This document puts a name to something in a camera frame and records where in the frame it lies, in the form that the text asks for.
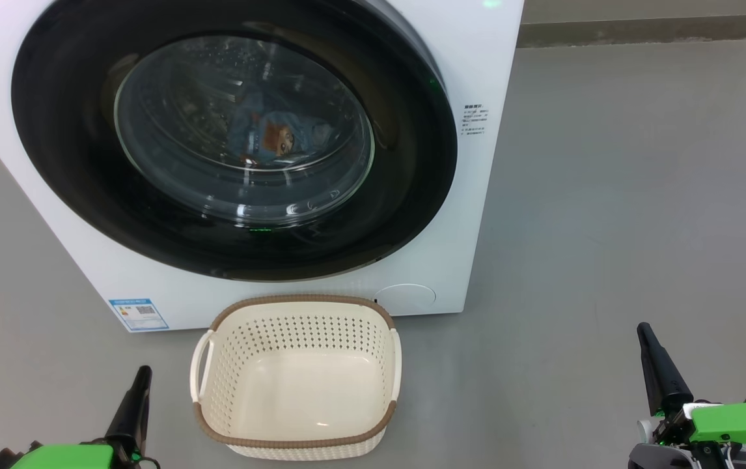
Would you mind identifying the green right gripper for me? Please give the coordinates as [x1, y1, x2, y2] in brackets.
[627, 322, 746, 469]

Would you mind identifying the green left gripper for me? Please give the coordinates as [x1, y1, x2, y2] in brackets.
[0, 365, 153, 469]

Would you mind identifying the blue garment with orange prints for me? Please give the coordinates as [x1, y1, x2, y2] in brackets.
[227, 91, 312, 167]

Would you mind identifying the black round glass washer door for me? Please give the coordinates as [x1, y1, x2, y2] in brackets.
[11, 0, 458, 282]

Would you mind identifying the white front-load washing machine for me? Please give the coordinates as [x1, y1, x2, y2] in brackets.
[0, 0, 525, 333]

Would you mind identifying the steel perforated washer drum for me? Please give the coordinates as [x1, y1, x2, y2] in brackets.
[115, 36, 375, 227]

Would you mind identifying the blue energy label sticker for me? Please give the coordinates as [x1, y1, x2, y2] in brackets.
[108, 298, 170, 332]

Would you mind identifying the cream perforated laundry basket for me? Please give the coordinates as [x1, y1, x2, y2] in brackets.
[189, 294, 403, 461]

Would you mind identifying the round white filter cover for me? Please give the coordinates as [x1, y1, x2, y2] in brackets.
[373, 283, 437, 315]

